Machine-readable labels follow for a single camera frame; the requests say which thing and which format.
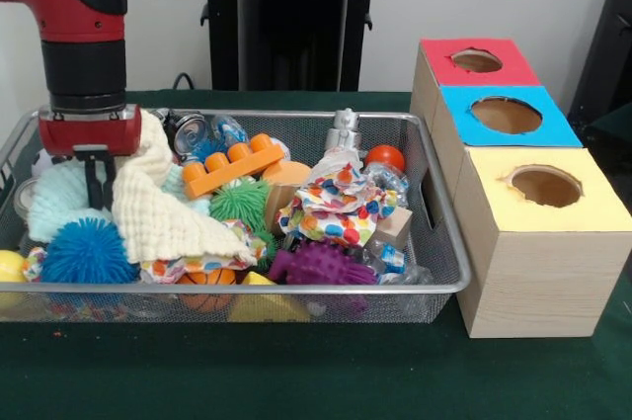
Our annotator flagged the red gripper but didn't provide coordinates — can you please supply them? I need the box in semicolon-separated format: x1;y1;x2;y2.
38;103;143;211

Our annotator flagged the mint green cloth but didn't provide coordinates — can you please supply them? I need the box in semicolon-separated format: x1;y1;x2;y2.
27;162;211;243

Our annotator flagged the cream waffle cloth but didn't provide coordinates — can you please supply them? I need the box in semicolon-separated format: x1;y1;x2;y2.
111;111;258;267

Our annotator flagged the white cloth with coloured dots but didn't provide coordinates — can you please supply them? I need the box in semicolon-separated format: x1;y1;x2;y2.
276;147;399;249

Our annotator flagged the silver mesh bin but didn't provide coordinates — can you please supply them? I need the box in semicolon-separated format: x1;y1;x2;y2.
0;107;474;326

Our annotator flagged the wooden box with three holes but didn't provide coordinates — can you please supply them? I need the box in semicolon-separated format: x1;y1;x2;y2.
409;37;632;340

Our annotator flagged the blue spiky ball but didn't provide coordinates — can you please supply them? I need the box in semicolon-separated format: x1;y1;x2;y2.
39;216;139;286

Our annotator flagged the yellow ball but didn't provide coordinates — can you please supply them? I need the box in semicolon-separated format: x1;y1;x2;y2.
0;250;29;284

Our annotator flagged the orange toy brick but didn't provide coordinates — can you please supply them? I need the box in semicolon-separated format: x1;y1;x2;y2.
181;133;286;202

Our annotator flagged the green spiky ball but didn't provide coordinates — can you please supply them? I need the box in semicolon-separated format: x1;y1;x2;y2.
209;178;277;248

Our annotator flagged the purple spiky toy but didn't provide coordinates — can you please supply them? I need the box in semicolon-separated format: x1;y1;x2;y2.
269;240;380;288

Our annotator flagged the silver toy robot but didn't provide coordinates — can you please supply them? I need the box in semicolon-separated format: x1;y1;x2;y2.
323;108;367;154

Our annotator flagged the dark green table cloth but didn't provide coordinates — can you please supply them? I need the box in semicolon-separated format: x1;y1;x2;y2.
0;88;632;420
570;103;632;154

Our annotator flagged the red rubber ball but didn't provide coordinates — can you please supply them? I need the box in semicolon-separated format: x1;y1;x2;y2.
364;144;406;174

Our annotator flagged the black stand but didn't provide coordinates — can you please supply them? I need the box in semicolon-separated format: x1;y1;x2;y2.
567;0;632;120

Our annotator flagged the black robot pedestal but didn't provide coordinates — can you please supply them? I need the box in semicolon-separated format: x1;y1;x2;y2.
190;0;399;93

